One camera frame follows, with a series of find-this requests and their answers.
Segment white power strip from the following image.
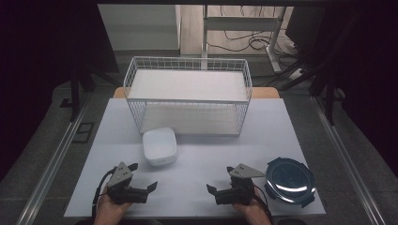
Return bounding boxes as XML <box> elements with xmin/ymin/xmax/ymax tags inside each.
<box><xmin>288</xmin><ymin>66</ymin><xmax>305</xmax><ymax>82</ymax></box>

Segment black stand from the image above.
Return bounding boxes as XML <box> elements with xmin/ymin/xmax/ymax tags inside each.
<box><xmin>308</xmin><ymin>60</ymin><xmax>346</xmax><ymax>127</ymax></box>
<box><xmin>69</xmin><ymin>57</ymin><xmax>97</xmax><ymax>124</ymax></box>

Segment person's left hand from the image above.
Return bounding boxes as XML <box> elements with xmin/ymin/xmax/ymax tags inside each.
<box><xmin>94</xmin><ymin>186</ymin><xmax>133</xmax><ymax>220</ymax></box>

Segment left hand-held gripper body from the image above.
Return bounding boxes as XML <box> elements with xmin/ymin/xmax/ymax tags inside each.
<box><xmin>106</xmin><ymin>161</ymin><xmax>148</xmax><ymax>206</ymax></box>

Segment white cabinet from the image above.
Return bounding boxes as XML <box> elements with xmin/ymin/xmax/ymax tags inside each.
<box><xmin>98</xmin><ymin>4</ymin><xmax>182</xmax><ymax>52</ymax></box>

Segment wooden table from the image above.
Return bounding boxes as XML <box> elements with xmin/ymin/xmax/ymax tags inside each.
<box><xmin>113</xmin><ymin>86</ymin><xmax>281</xmax><ymax>99</ymax></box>

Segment white square plastic container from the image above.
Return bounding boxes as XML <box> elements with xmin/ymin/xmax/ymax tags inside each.
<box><xmin>142</xmin><ymin>127</ymin><xmax>178</xmax><ymax>168</ymax></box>

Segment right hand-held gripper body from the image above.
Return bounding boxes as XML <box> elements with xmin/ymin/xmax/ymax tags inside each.
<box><xmin>214</xmin><ymin>162</ymin><xmax>267</xmax><ymax>206</ymax></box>

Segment aluminium floor rail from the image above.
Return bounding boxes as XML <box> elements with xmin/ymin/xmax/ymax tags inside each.
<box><xmin>310</xmin><ymin>96</ymin><xmax>389</xmax><ymax>225</ymax></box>
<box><xmin>14</xmin><ymin>93</ymin><xmax>92</xmax><ymax>225</ymax></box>

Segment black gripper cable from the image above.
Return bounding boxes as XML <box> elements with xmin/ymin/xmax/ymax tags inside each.
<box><xmin>253</xmin><ymin>185</ymin><xmax>274</xmax><ymax>225</ymax></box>
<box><xmin>91</xmin><ymin>167</ymin><xmax>118</xmax><ymax>220</ymax></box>

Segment black floor cables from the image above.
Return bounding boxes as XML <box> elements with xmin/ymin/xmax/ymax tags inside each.
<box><xmin>207</xmin><ymin>5</ymin><xmax>299</xmax><ymax>53</ymax></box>

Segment person's right hand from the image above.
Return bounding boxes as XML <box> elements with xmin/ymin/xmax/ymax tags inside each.
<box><xmin>232</xmin><ymin>196</ymin><xmax>272</xmax><ymax>221</ymax></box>

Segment white wire basket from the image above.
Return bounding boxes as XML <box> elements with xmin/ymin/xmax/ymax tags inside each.
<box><xmin>123</xmin><ymin>55</ymin><xmax>253</xmax><ymax>138</ymax></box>

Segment white desk frame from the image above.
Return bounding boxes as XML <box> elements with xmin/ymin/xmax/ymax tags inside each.
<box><xmin>201</xmin><ymin>4</ymin><xmax>288</xmax><ymax>75</ymax></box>

